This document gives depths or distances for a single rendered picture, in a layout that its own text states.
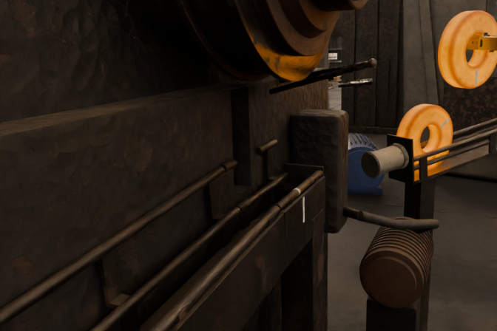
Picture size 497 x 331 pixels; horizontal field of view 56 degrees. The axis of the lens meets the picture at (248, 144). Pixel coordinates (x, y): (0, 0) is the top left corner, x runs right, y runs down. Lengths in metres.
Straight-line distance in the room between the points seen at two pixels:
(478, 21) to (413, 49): 2.38
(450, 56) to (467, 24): 0.07
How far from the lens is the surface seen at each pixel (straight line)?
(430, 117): 1.15
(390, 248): 0.98
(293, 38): 0.62
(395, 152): 1.08
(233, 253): 0.54
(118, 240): 0.50
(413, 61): 3.44
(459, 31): 1.03
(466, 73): 1.06
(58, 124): 0.45
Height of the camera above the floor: 0.93
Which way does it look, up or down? 12 degrees down
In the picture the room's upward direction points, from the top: 2 degrees counter-clockwise
